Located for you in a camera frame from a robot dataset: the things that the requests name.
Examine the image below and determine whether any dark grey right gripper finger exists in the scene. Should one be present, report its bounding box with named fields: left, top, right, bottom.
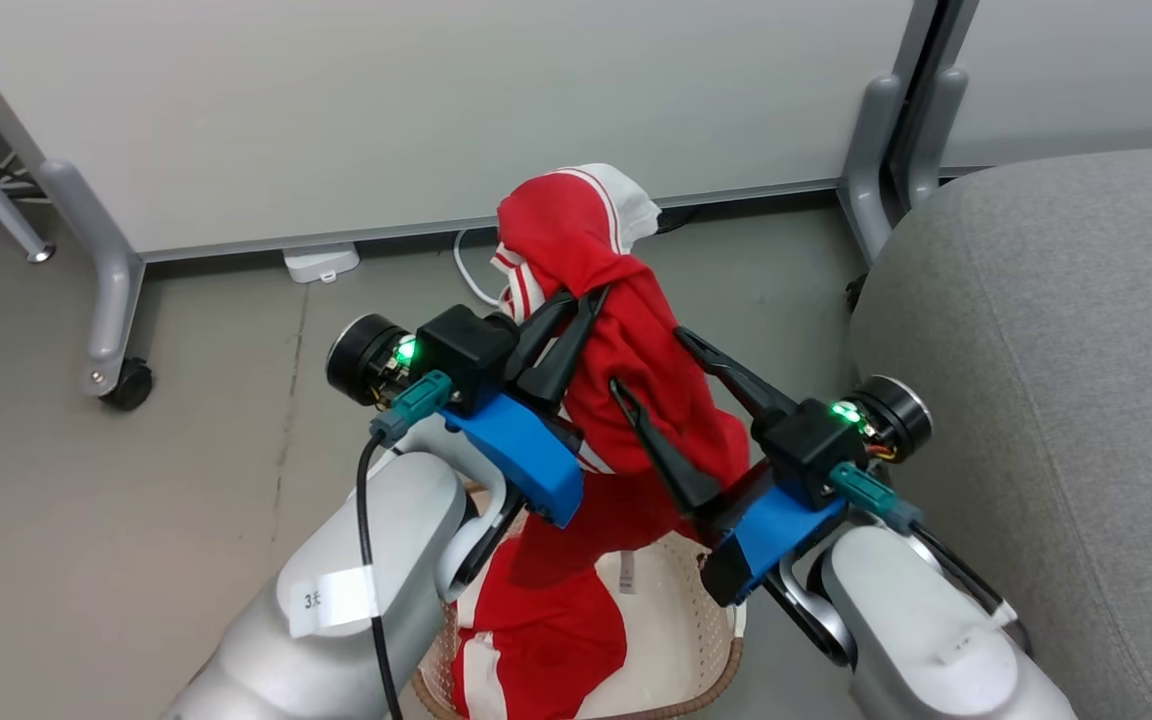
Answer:
left=610, top=378, right=726, bottom=517
left=673, top=327, right=798, bottom=427

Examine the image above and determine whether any white woven laundry basket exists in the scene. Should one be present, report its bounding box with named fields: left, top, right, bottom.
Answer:
left=410, top=530, right=748, bottom=720

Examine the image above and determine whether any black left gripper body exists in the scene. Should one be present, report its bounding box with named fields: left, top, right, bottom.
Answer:
left=326, top=305, right=521, bottom=415

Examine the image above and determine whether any teal cable connector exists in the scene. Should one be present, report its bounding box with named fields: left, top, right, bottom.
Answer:
left=370, top=369, right=455, bottom=447
left=828, top=461, right=924, bottom=535

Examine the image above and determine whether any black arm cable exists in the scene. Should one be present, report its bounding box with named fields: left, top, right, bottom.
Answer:
left=908, top=526, right=1033, bottom=657
left=355, top=430, right=406, bottom=720

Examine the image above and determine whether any small white floor box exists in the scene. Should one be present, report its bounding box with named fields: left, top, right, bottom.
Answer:
left=282, top=242, right=362, bottom=286

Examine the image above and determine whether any black partition caster wheel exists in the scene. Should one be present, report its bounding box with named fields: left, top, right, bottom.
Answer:
left=99, top=357, right=155, bottom=413

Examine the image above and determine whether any teal right cable connector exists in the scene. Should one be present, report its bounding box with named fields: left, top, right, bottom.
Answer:
left=828, top=461, right=924, bottom=535

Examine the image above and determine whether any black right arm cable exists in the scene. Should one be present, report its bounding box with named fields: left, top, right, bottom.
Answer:
left=908, top=526, right=1033, bottom=657

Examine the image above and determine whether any narrow white partition panel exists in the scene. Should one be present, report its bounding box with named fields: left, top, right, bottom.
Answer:
left=908, top=0, right=1152, bottom=209

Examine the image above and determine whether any red white striped garment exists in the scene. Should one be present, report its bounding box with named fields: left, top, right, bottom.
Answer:
left=451, top=164, right=753, bottom=720

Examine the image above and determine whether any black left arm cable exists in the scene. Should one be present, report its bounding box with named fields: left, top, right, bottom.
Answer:
left=355, top=430, right=406, bottom=720

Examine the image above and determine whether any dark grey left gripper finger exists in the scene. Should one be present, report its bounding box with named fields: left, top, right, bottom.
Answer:
left=506, top=291, right=578, bottom=382
left=520, top=286, right=613, bottom=412

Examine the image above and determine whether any wide white partition panel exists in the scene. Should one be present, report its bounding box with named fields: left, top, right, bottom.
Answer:
left=0, top=0, right=942, bottom=397

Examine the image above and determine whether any grey fabric sofa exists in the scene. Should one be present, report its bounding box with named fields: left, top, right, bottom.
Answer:
left=847, top=147, right=1152, bottom=720

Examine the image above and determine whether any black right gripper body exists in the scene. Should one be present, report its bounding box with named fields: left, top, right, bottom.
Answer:
left=750, top=376, right=935, bottom=507

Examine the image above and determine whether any looped white cable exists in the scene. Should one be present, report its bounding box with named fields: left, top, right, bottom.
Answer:
left=451, top=229, right=504, bottom=309

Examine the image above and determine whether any teal left cable connector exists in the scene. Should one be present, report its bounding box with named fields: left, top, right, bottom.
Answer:
left=370, top=369, right=455, bottom=447

